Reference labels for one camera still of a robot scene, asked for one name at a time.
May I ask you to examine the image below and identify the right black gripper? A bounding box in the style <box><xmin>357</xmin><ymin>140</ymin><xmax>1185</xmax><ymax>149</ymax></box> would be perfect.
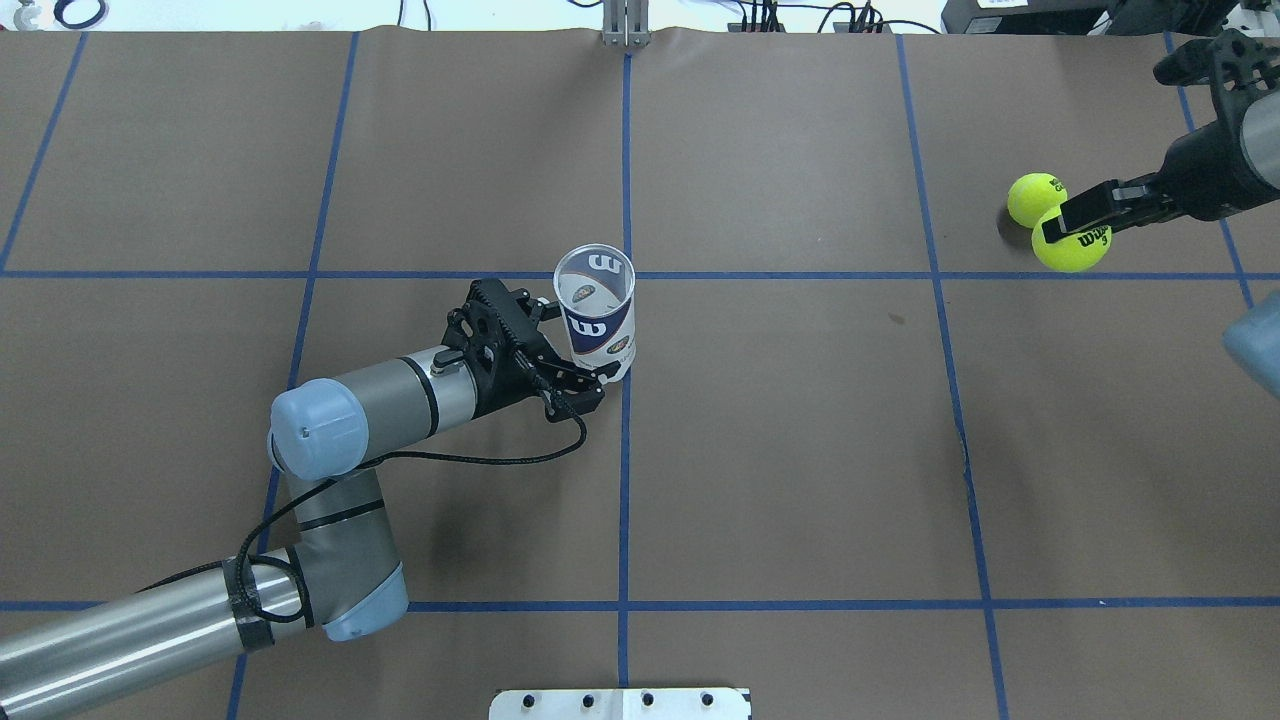
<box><xmin>1041</xmin><ymin>120</ymin><xmax>1260</xmax><ymax>243</ymax></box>

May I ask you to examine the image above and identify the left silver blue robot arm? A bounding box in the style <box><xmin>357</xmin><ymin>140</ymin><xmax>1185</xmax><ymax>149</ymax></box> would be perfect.
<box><xmin>3</xmin><ymin>277</ymin><xmax>621</xmax><ymax>719</ymax></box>

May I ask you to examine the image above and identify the aluminium frame post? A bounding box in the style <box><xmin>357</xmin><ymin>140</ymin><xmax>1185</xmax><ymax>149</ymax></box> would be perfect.
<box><xmin>600</xmin><ymin>0</ymin><xmax>652</xmax><ymax>50</ymax></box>

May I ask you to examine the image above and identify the clear tennis ball can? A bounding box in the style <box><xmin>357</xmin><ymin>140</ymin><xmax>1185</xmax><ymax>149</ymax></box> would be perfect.
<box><xmin>552</xmin><ymin>243</ymin><xmax>637</xmax><ymax>383</ymax></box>

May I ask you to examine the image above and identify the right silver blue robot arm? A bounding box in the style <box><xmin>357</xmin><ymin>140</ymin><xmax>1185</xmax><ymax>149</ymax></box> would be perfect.
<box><xmin>1027</xmin><ymin>94</ymin><xmax>1279</xmax><ymax>395</ymax></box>

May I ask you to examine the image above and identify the yellow tennis ball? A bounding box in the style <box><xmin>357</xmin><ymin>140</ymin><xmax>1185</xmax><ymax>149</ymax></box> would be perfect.
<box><xmin>1030</xmin><ymin>206</ymin><xmax>1114</xmax><ymax>273</ymax></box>
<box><xmin>1006</xmin><ymin>172</ymin><xmax>1069</xmax><ymax>229</ymax></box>

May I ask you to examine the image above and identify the brown paper table cover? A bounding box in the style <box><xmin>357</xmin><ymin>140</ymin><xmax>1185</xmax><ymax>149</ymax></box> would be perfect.
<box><xmin>3</xmin><ymin>27</ymin><xmax>1277</xmax><ymax>719</ymax></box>

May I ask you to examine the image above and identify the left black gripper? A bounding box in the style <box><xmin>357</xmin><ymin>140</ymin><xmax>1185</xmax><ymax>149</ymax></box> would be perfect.
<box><xmin>443</xmin><ymin>279</ymin><xmax>622</xmax><ymax>421</ymax></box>

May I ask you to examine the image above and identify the white camera mast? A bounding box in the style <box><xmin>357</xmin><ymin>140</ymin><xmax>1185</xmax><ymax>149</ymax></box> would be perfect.
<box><xmin>488</xmin><ymin>687</ymin><xmax>754</xmax><ymax>719</ymax></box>

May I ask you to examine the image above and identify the black box with label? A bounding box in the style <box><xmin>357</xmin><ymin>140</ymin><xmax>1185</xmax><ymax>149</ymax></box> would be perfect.
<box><xmin>940</xmin><ymin>1</ymin><xmax>1110</xmax><ymax>36</ymax></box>

